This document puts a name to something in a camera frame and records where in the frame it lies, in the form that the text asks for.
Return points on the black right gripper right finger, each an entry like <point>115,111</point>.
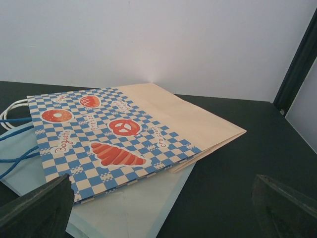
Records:
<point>281,211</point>

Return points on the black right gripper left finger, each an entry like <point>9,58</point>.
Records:
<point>41,213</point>

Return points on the light blue paper bag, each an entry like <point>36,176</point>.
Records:
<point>135,211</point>

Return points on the blue checkered bakery paper bag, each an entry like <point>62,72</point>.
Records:
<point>109,137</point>

